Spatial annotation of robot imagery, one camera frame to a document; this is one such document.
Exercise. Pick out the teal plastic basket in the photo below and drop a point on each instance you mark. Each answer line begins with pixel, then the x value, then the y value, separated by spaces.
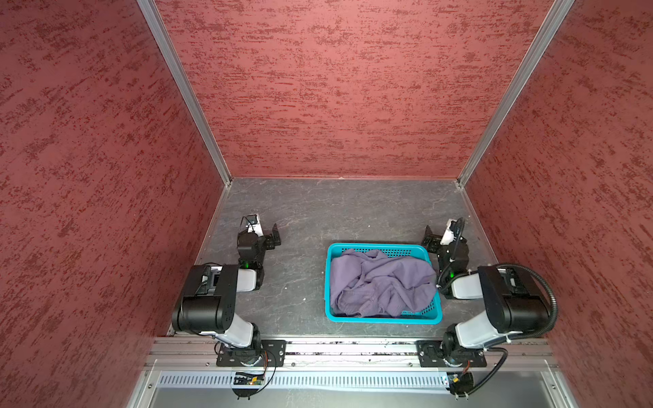
pixel 433 315

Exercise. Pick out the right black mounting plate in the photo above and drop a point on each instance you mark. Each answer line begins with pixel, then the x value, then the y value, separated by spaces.
pixel 436 353

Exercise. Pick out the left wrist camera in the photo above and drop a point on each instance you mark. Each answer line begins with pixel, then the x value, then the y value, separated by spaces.
pixel 251 224

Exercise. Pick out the purple trousers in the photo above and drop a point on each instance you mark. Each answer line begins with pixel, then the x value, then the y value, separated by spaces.
pixel 374 285

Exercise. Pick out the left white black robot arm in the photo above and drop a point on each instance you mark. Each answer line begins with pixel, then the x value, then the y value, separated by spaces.
pixel 206 306

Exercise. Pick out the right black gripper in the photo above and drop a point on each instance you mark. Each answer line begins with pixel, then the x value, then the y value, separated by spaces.
pixel 436 242

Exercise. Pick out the small circuit board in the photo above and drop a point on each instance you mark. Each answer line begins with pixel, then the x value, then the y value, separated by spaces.
pixel 249 379
pixel 461 383

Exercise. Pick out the left aluminium corner post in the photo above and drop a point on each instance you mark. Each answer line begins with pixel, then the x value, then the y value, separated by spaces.
pixel 164 42

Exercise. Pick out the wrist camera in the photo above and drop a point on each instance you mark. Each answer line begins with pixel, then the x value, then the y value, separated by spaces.
pixel 453 232
pixel 251 224

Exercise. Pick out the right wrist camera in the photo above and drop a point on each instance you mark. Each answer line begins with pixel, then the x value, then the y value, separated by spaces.
pixel 453 232

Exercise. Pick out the black mounting plate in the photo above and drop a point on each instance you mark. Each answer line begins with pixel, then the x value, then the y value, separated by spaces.
pixel 270 352
pixel 436 353

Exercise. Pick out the aluminium corner post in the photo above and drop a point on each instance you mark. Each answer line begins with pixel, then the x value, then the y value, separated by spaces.
pixel 164 42
pixel 539 45

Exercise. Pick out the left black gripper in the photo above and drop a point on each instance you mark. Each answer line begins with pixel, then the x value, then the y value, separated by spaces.
pixel 268 240

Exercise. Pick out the right aluminium corner post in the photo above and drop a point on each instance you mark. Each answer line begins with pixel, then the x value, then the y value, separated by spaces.
pixel 539 45

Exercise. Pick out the left small circuit board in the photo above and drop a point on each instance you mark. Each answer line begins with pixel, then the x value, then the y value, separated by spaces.
pixel 249 379

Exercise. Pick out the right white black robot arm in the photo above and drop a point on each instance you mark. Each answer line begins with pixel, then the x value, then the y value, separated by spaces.
pixel 518 303

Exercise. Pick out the white slotted cable duct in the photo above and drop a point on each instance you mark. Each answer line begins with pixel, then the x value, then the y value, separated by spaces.
pixel 411 382

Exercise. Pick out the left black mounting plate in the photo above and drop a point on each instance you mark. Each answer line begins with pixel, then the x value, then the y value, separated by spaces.
pixel 270 352

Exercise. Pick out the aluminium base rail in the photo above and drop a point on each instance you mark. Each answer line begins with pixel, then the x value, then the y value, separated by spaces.
pixel 339 354

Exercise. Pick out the right small circuit board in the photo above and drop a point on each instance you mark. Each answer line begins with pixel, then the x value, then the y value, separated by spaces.
pixel 461 383

